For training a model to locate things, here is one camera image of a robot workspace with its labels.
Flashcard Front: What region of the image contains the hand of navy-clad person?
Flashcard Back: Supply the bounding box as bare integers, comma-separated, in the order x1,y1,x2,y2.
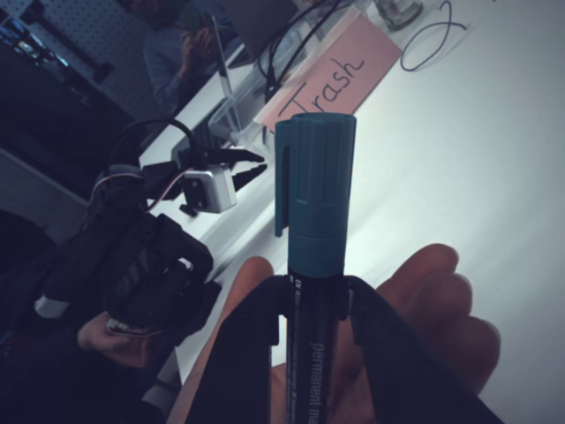
78,311,154,367

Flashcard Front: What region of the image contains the green permanent marker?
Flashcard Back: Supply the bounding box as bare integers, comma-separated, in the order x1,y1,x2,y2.
273,112,358,424

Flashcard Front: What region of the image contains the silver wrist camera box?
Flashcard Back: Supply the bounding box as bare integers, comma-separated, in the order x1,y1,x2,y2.
182,169,238,214

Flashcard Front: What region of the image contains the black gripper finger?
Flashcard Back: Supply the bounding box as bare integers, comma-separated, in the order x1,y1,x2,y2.
207,148,265,163
232,163,268,189
342,276,509,424
167,274,290,424

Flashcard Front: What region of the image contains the person's left hand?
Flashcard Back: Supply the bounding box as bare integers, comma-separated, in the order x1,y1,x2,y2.
231,242,502,424

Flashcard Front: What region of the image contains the black camera cable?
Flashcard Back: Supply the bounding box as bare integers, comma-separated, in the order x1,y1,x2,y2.
108,117,208,178

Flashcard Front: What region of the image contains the pink paper Trash sign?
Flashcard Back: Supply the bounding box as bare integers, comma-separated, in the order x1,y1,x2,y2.
254,11,403,132

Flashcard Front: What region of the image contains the person in light shirt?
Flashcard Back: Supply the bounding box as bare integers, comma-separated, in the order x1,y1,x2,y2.
143,0,222,111

